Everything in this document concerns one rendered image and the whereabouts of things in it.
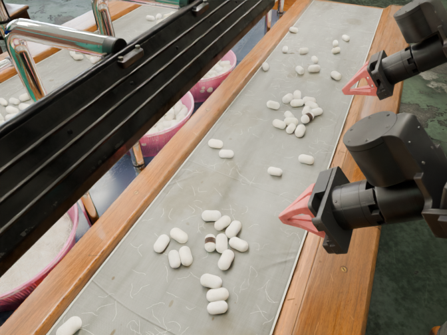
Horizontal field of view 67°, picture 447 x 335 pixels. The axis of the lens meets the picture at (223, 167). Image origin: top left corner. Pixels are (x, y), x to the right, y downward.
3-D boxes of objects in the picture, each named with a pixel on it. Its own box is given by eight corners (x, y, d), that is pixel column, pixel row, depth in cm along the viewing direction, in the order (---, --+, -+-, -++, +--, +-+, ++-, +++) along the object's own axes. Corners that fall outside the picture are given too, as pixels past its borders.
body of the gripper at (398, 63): (368, 74, 66) (408, 55, 61) (374, 52, 73) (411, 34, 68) (383, 100, 68) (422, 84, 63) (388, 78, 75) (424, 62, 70)
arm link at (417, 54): (457, 62, 61) (456, 50, 64) (442, 29, 59) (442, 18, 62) (416, 80, 65) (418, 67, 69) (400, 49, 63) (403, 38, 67)
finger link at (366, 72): (333, 84, 74) (376, 64, 67) (339, 70, 78) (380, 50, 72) (348, 109, 76) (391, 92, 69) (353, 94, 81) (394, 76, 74)
